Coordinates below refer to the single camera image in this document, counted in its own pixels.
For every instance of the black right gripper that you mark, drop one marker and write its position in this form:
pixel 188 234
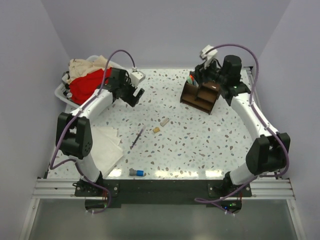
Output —
pixel 200 71

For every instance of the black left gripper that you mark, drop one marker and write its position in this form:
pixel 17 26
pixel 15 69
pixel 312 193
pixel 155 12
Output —
pixel 131 100

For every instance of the teal capped white marker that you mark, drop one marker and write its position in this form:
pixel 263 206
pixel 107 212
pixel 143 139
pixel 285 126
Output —
pixel 194 82

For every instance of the beige eraser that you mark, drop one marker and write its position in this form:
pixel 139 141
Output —
pixel 164 122

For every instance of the grey blue cylinder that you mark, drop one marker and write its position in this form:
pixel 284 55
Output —
pixel 136 173

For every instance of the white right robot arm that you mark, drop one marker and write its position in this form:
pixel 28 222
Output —
pixel 255 164

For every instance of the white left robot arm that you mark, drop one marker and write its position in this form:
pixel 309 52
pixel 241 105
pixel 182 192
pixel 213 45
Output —
pixel 73 133

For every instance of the brown wooden desk organizer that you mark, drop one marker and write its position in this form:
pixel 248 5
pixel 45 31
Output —
pixel 202 97

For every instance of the small tan sharpener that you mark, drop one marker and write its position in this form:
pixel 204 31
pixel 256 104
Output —
pixel 155 130

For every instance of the light green highlighter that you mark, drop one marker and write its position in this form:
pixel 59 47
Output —
pixel 190 80

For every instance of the red cloth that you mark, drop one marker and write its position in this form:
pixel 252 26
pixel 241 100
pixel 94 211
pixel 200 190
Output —
pixel 83 87

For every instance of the white folded cloth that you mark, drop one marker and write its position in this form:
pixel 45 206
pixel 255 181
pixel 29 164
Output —
pixel 106 150

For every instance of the beige cloth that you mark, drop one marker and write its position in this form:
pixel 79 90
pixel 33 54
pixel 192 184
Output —
pixel 81 67

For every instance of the white plastic basket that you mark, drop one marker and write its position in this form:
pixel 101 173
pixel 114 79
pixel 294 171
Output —
pixel 63 91

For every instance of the aluminium right side rail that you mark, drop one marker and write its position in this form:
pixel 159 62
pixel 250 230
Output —
pixel 256 122

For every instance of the aluminium rail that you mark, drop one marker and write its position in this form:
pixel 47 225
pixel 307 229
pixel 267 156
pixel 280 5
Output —
pixel 261 189
pixel 256 122

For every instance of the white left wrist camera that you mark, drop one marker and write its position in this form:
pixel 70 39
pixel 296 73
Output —
pixel 136 77

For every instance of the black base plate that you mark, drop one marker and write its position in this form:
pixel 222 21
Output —
pixel 147 192

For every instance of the aluminium front rail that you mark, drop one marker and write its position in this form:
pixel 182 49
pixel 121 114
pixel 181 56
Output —
pixel 261 189

